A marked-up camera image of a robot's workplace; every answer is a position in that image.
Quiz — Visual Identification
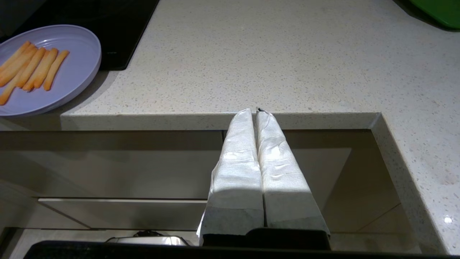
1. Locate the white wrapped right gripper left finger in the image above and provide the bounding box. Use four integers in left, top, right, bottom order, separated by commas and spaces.
197, 109, 265, 247

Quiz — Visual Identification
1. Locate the lilac round plate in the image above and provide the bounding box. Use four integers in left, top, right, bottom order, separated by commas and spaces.
0, 24, 102, 117

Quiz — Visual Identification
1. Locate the long orange french fry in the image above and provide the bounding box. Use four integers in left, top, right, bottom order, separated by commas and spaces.
0, 71, 23, 106

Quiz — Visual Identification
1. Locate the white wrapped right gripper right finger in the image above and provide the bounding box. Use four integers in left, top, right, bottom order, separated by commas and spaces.
255, 108, 331, 238

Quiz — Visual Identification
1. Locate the green plastic tray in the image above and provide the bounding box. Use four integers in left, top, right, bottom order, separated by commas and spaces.
408, 0, 460, 30

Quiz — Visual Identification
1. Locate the black induction cooktop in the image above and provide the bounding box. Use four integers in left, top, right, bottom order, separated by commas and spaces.
11, 0, 160, 71

